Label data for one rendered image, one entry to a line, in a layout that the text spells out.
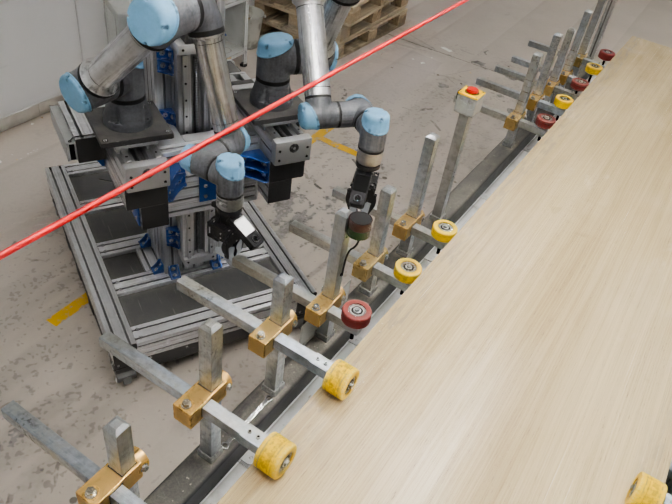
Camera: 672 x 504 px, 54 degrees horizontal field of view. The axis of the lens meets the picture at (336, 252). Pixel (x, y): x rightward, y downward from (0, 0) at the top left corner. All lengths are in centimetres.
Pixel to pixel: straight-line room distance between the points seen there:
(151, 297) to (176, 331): 23
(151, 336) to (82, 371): 36
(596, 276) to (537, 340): 39
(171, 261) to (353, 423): 148
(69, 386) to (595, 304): 192
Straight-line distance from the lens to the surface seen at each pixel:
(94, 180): 342
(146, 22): 169
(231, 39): 509
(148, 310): 270
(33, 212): 361
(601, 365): 186
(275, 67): 224
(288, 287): 151
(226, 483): 174
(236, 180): 175
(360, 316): 173
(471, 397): 164
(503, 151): 304
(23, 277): 324
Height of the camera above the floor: 213
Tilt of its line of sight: 40 degrees down
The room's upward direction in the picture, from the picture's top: 9 degrees clockwise
